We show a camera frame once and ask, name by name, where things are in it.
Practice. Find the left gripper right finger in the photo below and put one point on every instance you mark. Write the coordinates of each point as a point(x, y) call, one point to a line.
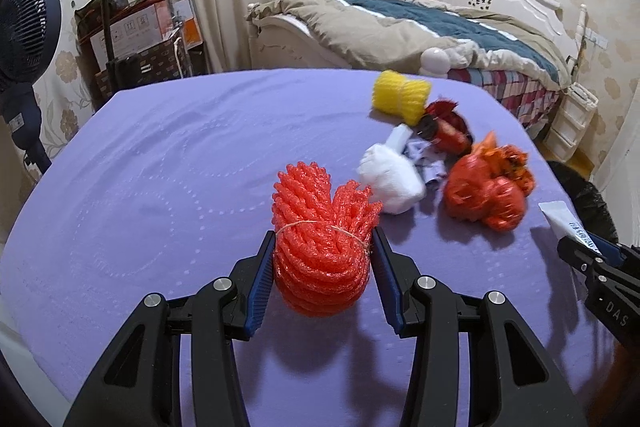
point(513, 380)

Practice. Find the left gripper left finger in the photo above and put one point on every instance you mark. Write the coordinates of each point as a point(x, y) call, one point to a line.
point(136, 381)

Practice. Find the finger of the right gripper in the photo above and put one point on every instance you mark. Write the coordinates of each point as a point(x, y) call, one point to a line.
point(591, 264)
point(613, 252)

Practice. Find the white camel milk powder sachet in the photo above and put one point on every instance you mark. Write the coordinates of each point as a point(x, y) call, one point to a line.
point(564, 223)

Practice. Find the orange wrapper bag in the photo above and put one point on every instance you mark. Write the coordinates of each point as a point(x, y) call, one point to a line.
point(507, 160)

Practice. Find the red plastic bag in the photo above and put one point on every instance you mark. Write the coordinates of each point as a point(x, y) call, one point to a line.
point(473, 193)

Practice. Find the red small bottle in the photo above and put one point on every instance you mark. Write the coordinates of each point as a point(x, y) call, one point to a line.
point(444, 136)

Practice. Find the lavender paper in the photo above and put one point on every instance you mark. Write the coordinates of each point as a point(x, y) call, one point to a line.
point(428, 161)

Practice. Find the white tissue ball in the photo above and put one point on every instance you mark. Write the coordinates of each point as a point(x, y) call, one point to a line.
point(392, 178)

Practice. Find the white teal tube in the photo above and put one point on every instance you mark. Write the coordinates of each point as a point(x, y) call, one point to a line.
point(398, 138)

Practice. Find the orange-red foam net bundle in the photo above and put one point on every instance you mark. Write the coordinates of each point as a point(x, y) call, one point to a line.
point(321, 261)

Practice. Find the yellow foam net bundle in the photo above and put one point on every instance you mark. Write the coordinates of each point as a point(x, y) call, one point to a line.
point(397, 95)

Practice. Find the dark red ribbon flower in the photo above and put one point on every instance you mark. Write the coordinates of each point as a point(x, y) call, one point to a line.
point(446, 110)

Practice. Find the black trash bin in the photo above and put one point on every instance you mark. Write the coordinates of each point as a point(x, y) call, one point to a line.
point(587, 201)

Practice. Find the white wardrobe door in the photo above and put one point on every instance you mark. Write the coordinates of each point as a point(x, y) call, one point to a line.
point(618, 177)

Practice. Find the white plastic drawer unit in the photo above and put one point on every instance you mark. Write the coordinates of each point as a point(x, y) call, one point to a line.
point(570, 122)

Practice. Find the plaid bed sheet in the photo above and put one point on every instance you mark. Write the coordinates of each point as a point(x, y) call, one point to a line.
point(526, 99)

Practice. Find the blue beige duvet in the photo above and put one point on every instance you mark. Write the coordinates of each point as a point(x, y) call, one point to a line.
point(393, 34)

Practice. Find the cardboard box with labels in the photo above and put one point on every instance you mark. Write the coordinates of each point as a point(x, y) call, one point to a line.
point(142, 29)

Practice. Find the orange white small box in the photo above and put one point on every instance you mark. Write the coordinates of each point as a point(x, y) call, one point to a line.
point(190, 29)

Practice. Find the dark blue standing fan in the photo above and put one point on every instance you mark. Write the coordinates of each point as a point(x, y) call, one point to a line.
point(29, 36)

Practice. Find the wall socket strip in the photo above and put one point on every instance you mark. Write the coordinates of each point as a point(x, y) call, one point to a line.
point(596, 39)

